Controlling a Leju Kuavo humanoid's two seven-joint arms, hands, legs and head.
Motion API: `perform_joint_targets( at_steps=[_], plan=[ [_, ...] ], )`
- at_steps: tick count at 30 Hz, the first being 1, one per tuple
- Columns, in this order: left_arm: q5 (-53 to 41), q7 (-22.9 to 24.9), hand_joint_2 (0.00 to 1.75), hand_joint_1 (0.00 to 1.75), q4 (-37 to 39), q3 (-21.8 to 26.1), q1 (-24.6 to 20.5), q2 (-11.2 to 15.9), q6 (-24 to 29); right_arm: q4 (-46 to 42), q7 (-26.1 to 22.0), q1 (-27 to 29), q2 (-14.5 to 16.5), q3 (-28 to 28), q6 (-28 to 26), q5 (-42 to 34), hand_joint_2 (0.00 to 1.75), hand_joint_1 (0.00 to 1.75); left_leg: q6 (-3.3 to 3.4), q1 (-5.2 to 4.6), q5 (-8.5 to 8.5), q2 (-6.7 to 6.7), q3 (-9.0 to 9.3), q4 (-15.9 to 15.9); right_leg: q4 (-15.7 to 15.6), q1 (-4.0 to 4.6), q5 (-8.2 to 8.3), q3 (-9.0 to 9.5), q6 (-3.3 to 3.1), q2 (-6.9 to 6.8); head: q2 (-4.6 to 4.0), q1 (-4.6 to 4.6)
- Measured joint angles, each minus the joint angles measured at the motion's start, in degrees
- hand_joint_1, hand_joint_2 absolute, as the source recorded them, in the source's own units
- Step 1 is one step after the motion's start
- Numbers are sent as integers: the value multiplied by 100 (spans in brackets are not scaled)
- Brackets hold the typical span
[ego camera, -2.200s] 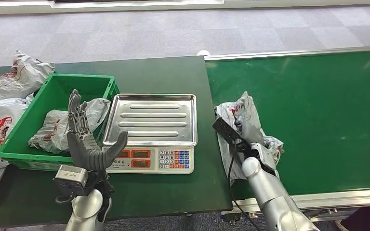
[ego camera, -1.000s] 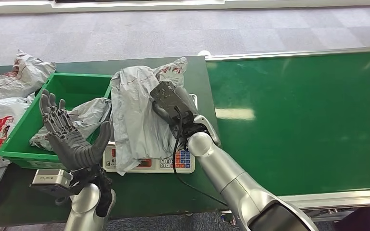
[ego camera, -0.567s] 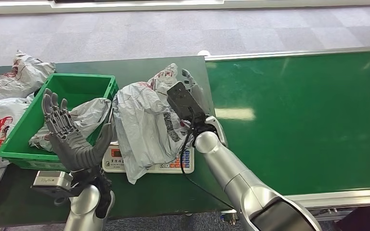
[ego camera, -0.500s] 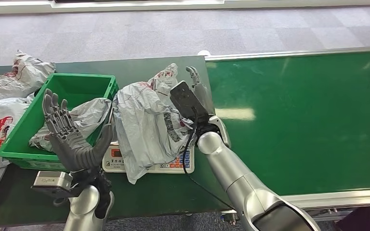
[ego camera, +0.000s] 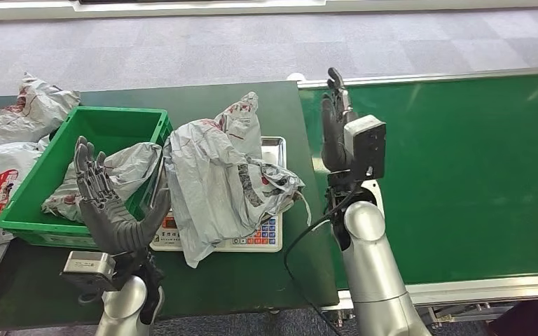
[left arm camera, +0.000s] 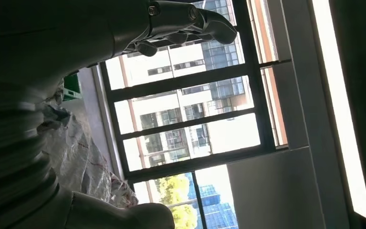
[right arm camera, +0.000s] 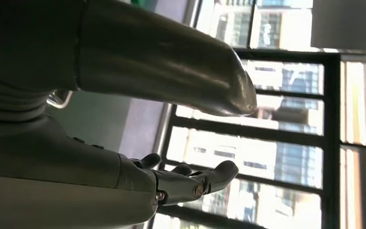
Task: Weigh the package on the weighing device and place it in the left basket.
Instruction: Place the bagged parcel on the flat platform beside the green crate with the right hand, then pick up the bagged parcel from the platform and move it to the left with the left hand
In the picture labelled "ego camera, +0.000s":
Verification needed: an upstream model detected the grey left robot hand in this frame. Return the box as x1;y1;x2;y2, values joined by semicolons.
73;135;172;256

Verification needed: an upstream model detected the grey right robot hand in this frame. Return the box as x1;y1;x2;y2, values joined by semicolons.
320;67;361;174

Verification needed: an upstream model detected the grey courier package with barcode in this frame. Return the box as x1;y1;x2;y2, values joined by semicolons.
163;91;312;270

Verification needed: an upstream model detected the crumpled grey courier package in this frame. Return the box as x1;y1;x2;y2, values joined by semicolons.
0;72;81;149
41;141;164;223

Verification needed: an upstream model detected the green plastic basket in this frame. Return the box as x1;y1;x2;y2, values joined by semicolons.
0;106;174;251

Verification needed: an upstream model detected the white electronic weighing scale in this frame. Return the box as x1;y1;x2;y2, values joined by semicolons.
149;135;288;254

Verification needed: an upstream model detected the white courier bag red print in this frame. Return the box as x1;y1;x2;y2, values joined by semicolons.
0;141;46;249

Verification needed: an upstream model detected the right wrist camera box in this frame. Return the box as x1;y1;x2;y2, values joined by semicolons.
343;114;388;183

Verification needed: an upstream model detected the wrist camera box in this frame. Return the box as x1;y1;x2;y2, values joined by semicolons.
60;250;117;293
343;114;388;183

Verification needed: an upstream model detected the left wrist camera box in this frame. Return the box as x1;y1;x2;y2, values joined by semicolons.
60;250;117;293

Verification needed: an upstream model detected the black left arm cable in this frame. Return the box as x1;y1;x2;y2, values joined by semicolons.
77;290;104;306

